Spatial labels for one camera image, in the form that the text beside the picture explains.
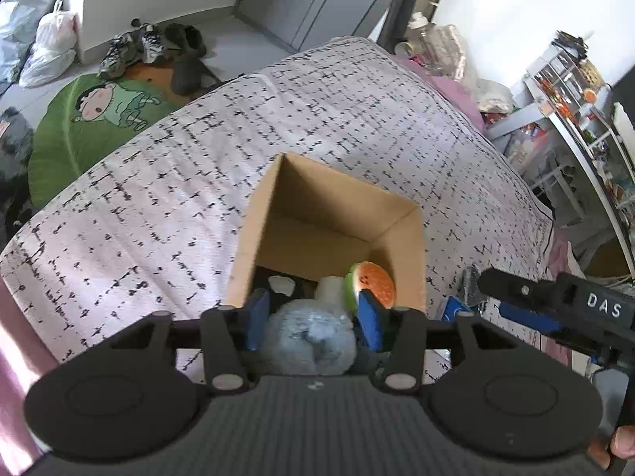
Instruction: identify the dark fuzzy cloth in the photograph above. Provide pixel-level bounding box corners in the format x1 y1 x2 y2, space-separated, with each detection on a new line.
0 108 37 240

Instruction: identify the small white soft piece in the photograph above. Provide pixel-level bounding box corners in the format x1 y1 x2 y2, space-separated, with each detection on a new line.
267 274 298 295

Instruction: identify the white shelf rack with items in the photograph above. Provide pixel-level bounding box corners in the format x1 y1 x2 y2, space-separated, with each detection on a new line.
488 42 635 265

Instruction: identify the person's right hand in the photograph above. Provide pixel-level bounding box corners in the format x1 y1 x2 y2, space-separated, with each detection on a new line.
587 425 635 472

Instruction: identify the green cartoon rug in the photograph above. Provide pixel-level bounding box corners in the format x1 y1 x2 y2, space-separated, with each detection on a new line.
27 73 185 210

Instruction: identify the grey sneaker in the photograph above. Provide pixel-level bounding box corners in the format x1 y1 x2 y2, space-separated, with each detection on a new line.
141 24 165 63
98 34 140 79

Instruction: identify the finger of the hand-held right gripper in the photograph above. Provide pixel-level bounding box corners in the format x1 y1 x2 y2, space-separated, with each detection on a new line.
477 266 565 334

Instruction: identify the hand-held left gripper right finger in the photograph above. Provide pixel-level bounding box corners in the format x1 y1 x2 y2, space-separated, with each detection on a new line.
356 290 503 393

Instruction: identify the dark slipper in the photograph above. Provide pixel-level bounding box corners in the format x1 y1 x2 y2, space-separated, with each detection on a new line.
165 23 208 58
171 56 210 96

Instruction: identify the clear crumpled plastic bag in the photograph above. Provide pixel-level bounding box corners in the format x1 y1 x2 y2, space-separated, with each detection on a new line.
431 24 478 81

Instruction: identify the watermelon slice toy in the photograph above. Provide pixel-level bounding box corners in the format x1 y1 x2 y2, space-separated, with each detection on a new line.
344 262 396 311

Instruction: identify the white black-patterned blanket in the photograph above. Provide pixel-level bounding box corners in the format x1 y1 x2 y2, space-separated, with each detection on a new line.
0 36 555 388

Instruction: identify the grey plush toy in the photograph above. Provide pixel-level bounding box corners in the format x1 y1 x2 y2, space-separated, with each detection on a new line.
265 299 359 376

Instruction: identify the white plastic bag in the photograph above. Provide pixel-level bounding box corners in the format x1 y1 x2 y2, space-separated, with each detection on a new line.
19 2 81 88

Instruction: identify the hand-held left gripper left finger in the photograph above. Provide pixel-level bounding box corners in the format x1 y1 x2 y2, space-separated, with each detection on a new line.
102 288 272 393

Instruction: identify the white soft ball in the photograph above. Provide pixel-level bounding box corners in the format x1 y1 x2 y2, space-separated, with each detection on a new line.
314 277 356 319

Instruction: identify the clear plastic bottle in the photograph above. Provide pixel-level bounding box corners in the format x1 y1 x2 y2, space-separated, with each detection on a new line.
409 12 438 61

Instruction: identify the blue packet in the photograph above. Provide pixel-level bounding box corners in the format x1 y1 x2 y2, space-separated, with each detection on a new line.
439 296 475 326

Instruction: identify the dark grey soft packet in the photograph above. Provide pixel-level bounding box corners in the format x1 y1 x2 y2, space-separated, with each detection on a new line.
461 265 490 307

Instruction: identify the brown cardboard box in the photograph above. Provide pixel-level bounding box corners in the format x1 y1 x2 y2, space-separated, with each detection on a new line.
225 152 428 316

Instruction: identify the grey plastic bag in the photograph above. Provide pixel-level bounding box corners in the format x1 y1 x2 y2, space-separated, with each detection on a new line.
0 0 53 83

